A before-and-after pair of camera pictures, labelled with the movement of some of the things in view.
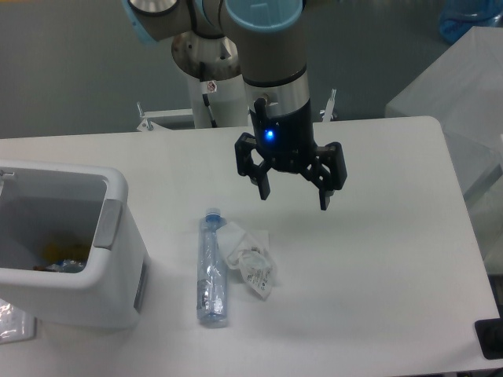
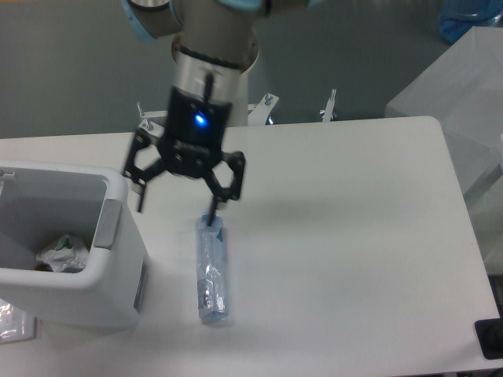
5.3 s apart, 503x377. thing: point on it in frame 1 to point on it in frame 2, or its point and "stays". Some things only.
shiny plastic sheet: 16,323 stays
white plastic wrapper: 248,250 to 69,255
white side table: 461,87 stays
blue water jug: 457,16 stays
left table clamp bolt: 147,120 stays
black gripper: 286,142 to 192,142
